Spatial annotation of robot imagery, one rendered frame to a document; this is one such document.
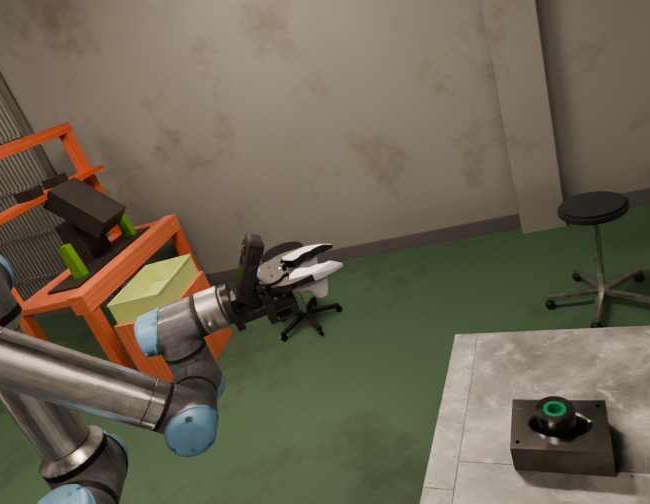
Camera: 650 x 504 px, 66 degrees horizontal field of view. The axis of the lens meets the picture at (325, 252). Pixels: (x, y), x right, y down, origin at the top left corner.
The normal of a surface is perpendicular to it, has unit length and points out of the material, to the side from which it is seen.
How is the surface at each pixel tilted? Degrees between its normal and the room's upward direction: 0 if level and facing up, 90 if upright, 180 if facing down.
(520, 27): 90
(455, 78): 90
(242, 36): 90
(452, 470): 0
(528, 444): 0
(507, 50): 90
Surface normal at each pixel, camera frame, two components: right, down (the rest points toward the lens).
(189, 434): 0.20, 0.34
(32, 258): -0.22, 0.46
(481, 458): -0.31, -0.87
